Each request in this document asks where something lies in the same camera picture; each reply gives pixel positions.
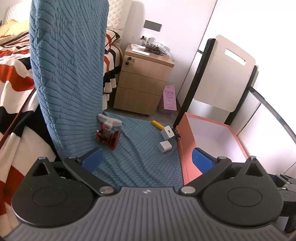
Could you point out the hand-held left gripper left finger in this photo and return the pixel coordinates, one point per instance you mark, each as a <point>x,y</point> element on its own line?
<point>92,159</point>

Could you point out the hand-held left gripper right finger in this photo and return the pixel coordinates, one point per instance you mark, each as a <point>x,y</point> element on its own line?
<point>201,160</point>

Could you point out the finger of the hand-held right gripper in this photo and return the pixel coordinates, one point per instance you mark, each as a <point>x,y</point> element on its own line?
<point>288,179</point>

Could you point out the pink cardboard box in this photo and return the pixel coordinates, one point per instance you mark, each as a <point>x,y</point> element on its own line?
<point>185,143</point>

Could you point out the red black toy figure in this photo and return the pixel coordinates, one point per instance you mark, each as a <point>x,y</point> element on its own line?
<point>108,136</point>

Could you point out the white power adapter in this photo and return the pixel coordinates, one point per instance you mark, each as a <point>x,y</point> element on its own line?
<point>165,146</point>
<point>167,133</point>

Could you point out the yellow stick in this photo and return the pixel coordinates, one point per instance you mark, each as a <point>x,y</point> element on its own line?
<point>157,124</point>

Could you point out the pink paper bag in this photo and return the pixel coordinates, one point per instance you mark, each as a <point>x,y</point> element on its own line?
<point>168,99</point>

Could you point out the grey metal bar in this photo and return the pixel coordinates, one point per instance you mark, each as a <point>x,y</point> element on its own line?
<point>272,105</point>

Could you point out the wooden nightstand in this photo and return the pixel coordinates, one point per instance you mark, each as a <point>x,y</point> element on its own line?
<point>138,92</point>

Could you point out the blue textured towel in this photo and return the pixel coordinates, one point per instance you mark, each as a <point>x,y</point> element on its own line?
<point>69,69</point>

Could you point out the black key in lock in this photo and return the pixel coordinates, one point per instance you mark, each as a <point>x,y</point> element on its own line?
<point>128,61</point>

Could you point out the striped red black white blanket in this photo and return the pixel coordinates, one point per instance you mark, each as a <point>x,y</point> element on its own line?
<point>13,69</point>

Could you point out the white bowl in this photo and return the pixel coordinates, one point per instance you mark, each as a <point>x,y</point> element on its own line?
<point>138,46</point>

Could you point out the white quilted headboard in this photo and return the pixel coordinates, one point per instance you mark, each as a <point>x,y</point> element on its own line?
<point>118,14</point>

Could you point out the yellow pillow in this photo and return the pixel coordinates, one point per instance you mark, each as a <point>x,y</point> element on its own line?
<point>16,29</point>

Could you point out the white folding table black frame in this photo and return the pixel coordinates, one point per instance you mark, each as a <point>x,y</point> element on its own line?
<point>222,81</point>

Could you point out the grey wall switch panel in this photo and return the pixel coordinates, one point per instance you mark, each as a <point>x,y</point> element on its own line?
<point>152,25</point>

